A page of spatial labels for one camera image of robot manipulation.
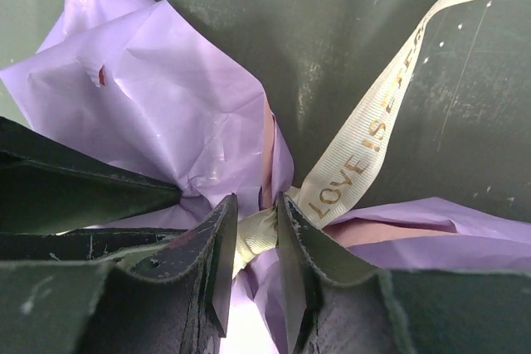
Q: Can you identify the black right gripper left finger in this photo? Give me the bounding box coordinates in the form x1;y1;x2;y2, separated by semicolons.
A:
1;195;237;353

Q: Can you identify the purple wrapping paper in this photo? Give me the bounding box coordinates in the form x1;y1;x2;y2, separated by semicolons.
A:
1;0;530;353

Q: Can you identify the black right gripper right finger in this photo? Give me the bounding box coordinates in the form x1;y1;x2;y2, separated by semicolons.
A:
277;195;530;353

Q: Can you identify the cream printed ribbon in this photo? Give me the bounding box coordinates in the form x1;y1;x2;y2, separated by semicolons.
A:
231;0;531;279

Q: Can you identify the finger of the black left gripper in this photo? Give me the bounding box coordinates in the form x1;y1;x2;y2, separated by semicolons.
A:
1;118;181;260

